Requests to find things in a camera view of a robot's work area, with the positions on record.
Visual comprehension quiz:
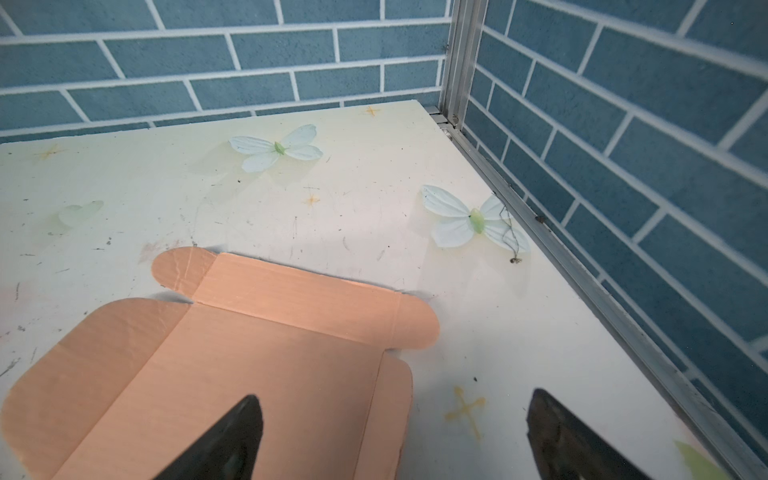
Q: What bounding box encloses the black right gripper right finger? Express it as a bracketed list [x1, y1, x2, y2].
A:
[526, 388, 648, 480]

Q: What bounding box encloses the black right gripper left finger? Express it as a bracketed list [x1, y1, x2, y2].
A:
[155, 394, 264, 480]

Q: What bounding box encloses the pink cardboard paper box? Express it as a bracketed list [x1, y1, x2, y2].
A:
[1, 247, 440, 479]

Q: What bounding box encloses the aluminium corner frame post right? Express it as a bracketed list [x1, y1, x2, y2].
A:
[439, 0, 488, 130]

